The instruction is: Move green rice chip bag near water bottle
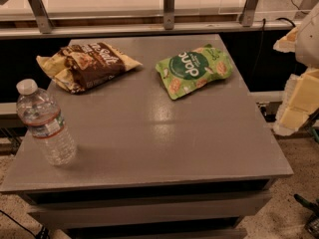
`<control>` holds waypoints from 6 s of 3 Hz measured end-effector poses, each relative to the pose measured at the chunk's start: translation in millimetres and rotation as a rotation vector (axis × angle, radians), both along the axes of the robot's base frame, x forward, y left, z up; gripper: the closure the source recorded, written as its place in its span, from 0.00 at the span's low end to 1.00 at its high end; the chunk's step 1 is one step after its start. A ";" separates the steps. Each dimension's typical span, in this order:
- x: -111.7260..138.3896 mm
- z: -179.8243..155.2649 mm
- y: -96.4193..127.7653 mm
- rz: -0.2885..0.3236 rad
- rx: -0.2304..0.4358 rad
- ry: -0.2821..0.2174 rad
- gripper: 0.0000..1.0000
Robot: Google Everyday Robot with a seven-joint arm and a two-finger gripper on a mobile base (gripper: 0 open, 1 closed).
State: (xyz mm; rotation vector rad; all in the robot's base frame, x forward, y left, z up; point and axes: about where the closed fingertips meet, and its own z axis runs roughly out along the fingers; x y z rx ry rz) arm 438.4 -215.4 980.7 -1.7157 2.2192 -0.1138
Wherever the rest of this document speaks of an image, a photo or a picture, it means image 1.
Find clear plastic water bottle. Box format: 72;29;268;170
16;79;77;166

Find left metal bracket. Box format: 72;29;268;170
27;0;53;34

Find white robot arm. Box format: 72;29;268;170
273;4;319;136

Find black cable on wall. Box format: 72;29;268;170
249;17;297;85

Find brown yellow snack bag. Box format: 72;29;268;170
36;42;141;94

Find grey drawer cabinet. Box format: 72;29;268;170
1;35;292;239

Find right metal bracket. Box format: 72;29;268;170
239;0;258;27

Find dark tool on floor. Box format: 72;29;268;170
293;193;319;239

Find metal bracket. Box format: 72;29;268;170
239;0;258;27
163;0;174;30
27;0;53;34

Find green rice chip bag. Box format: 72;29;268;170
156;44;233;100

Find black cable on floor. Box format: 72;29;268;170
0;209;51;239

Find middle metal bracket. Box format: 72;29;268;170
163;0;174;30

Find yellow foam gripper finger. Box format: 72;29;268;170
273;68;319;136
273;27;298;53

